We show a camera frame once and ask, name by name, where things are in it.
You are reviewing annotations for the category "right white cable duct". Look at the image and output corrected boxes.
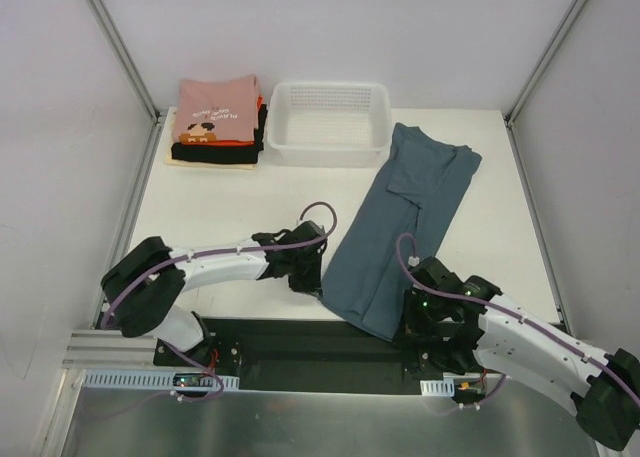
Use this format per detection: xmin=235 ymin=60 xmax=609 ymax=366
xmin=420 ymin=378 xmax=456 ymax=398

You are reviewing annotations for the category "left aluminium side rail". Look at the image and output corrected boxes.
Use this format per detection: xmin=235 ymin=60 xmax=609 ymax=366
xmin=89 ymin=119 xmax=166 ymax=328

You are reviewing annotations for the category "orange folded t shirt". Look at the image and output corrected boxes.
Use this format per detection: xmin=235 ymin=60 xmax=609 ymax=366
xmin=193 ymin=95 xmax=263 ymax=146

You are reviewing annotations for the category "white cable duct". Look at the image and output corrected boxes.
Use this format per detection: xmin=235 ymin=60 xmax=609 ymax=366
xmin=420 ymin=378 xmax=456 ymax=398
xmin=84 ymin=370 xmax=240 ymax=393

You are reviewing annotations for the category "black folded t shirt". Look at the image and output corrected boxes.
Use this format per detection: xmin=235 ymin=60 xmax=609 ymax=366
xmin=170 ymin=104 xmax=268 ymax=165

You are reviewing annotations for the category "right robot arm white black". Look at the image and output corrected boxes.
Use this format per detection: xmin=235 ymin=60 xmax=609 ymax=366
xmin=394 ymin=257 xmax=639 ymax=451

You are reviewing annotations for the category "front aluminium rail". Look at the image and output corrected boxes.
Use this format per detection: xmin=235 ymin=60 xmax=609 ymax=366
xmin=62 ymin=326 xmax=604 ymax=381

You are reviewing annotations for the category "left white cable duct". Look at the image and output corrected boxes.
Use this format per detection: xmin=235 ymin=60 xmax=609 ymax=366
xmin=84 ymin=370 xmax=240 ymax=393

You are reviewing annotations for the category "aluminium side rail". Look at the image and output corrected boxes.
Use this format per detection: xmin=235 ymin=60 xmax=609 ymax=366
xmin=505 ymin=124 xmax=574 ymax=338
xmin=89 ymin=119 xmax=166 ymax=328

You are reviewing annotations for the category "aluminium frame post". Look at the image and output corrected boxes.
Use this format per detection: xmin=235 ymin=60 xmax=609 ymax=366
xmin=86 ymin=0 xmax=161 ymax=122
xmin=504 ymin=0 xmax=591 ymax=129

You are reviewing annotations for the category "white plastic basket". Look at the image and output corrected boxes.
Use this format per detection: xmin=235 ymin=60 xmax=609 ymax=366
xmin=265 ymin=81 xmax=393 ymax=168

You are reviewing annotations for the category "cream folded t shirt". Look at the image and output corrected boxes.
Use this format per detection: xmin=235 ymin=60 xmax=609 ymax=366
xmin=164 ymin=107 xmax=271 ymax=171

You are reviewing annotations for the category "left aluminium frame post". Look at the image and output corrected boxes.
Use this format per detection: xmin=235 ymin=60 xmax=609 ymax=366
xmin=86 ymin=0 xmax=161 ymax=122

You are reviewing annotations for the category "blue-grey t shirt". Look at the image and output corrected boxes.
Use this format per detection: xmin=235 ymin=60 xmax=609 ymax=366
xmin=321 ymin=123 xmax=482 ymax=341

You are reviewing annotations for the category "pink folded t shirt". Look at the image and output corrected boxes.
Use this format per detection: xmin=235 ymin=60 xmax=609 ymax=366
xmin=172 ymin=74 xmax=260 ymax=145

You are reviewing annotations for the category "right aluminium frame post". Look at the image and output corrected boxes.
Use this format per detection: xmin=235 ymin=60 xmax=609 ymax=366
xmin=504 ymin=0 xmax=591 ymax=129

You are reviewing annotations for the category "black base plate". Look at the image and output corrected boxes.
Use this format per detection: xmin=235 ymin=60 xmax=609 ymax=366
xmin=152 ymin=316 xmax=509 ymax=396

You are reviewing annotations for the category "right aluminium side rail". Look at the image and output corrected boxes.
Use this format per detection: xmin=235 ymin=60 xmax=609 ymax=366
xmin=505 ymin=124 xmax=574 ymax=338

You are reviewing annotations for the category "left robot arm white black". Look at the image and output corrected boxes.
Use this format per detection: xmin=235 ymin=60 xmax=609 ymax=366
xmin=100 ymin=220 xmax=326 ymax=366

